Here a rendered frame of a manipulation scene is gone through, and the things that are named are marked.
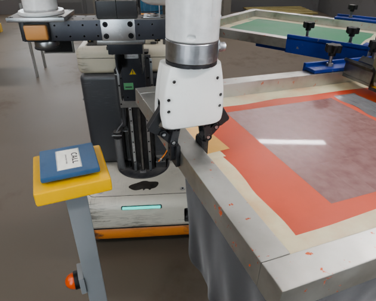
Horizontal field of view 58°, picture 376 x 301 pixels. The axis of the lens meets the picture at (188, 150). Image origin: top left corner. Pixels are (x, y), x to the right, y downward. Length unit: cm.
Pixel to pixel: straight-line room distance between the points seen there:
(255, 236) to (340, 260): 9
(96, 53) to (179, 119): 118
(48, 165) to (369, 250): 51
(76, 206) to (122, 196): 98
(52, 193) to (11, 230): 148
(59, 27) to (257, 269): 90
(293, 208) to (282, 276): 16
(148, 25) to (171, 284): 111
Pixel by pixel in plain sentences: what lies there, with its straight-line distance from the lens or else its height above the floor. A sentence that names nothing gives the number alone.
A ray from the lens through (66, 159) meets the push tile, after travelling 66.
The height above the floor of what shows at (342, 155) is 98.
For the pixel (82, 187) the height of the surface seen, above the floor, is 95.
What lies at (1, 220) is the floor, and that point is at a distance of 219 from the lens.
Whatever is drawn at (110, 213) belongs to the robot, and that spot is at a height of 22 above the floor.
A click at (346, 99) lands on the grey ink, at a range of 95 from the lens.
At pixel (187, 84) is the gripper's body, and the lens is 49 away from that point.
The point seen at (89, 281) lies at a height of 65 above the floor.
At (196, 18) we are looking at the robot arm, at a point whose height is 123.
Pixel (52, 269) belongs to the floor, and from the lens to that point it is 181.
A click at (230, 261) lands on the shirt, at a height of 77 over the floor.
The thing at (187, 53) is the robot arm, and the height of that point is 118.
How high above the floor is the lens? 131
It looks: 31 degrees down
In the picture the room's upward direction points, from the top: straight up
